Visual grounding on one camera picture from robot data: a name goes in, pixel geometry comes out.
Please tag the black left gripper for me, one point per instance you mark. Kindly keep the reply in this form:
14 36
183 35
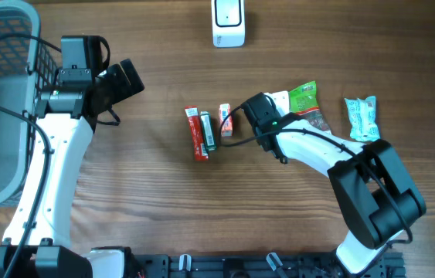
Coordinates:
137 84

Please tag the small red candy pack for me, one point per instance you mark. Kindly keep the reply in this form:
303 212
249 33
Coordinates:
225 120

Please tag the green snack bag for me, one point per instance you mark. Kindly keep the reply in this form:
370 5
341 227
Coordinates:
303 101

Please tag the green stick pack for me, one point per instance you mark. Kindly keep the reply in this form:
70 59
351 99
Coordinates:
209 138

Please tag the red stick pack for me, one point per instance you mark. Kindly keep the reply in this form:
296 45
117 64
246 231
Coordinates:
195 126

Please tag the teal white tissue pack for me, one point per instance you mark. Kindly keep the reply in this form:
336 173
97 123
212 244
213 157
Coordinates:
362 117

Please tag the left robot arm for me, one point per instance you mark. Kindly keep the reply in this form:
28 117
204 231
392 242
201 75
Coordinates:
65 116

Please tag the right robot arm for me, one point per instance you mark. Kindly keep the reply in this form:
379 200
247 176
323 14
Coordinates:
378 199

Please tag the white barcode scanner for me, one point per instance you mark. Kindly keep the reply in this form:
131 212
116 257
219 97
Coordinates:
228 23

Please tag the grey plastic shopping basket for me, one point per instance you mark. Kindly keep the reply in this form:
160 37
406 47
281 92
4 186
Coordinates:
26 66

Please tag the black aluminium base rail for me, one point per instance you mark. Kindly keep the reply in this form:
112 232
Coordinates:
303 265

